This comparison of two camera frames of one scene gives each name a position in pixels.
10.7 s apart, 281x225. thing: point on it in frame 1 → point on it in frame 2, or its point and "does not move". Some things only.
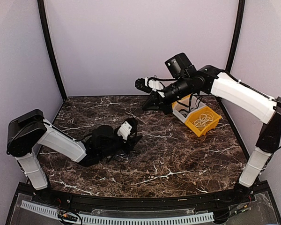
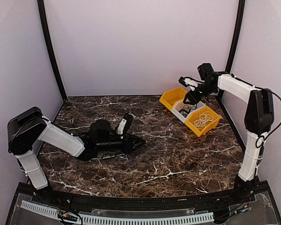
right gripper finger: [152, 101] → [186, 97]
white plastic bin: [191, 102] does not move
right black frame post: [240, 18] does not move
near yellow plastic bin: [203, 121] does not move
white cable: [206, 116] does not move
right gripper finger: [154, 107] → [192, 102]
